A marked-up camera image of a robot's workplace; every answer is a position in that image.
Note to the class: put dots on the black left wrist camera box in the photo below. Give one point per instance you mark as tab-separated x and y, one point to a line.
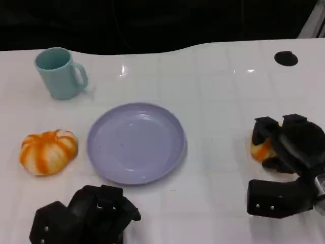
53	223

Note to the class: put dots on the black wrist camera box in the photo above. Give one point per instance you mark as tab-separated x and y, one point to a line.
274	198
53	223

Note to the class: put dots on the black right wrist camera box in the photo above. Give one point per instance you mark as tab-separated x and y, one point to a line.
274	198

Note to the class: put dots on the pale green mug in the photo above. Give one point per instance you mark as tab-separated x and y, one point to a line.
62	80

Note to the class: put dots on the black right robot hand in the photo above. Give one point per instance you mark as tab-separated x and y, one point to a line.
302	145

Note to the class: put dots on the white metal frame post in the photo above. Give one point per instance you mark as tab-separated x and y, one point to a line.
314	21

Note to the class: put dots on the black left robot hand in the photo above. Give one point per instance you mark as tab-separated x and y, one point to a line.
101	216

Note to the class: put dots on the lilac plate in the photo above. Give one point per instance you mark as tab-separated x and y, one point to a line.
135	143

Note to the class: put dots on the orange white toy bread roll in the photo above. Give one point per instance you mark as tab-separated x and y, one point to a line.
48	153
260	152

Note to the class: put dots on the black round table grommet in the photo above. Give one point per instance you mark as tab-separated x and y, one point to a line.
286	59

